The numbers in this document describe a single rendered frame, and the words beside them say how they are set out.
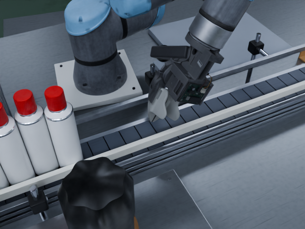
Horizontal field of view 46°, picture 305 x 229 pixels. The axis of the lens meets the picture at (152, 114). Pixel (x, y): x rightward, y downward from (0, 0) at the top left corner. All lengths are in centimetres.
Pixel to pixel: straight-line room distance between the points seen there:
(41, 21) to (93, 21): 52
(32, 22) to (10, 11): 195
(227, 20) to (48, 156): 42
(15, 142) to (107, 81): 37
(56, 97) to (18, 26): 77
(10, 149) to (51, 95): 12
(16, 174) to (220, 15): 48
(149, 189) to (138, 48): 57
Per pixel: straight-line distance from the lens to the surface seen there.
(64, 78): 107
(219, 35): 68
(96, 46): 92
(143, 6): 65
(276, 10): 147
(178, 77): 70
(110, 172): 39
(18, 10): 333
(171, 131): 79
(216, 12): 67
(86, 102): 98
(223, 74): 88
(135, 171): 81
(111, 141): 82
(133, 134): 83
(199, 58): 69
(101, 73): 96
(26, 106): 65
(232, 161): 86
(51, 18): 139
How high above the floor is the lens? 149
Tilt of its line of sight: 44 degrees down
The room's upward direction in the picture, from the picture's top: straight up
